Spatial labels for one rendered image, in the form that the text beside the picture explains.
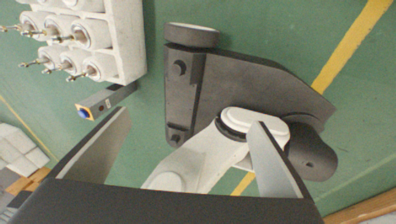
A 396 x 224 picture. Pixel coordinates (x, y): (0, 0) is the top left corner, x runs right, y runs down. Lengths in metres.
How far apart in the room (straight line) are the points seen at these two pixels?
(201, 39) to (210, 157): 0.34
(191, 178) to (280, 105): 0.41
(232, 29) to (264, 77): 0.25
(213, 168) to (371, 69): 0.73
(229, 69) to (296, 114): 0.29
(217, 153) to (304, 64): 0.53
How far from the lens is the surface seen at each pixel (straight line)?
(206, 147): 0.35
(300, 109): 0.58
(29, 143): 3.30
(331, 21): 0.70
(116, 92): 0.76
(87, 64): 0.64
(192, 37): 0.44
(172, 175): 0.25
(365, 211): 1.66
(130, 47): 0.66
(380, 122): 1.03
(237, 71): 0.47
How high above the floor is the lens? 0.62
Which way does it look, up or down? 53 degrees down
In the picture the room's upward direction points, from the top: 157 degrees counter-clockwise
